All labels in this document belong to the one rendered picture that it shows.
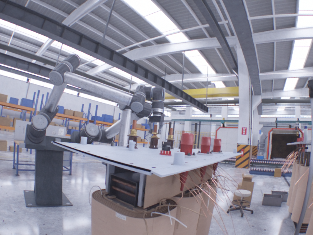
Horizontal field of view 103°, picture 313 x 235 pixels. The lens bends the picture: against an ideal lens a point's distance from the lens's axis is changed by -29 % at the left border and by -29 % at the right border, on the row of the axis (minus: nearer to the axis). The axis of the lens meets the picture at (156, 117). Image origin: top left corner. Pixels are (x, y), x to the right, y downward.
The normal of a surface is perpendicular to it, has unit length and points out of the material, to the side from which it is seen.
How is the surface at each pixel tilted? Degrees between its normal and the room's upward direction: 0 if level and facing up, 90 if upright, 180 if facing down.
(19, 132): 90
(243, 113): 90
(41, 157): 90
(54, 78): 140
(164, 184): 90
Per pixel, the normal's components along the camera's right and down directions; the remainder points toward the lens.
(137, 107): -0.10, 0.67
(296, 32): -0.58, -0.15
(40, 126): 0.70, -0.42
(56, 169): 0.71, -0.02
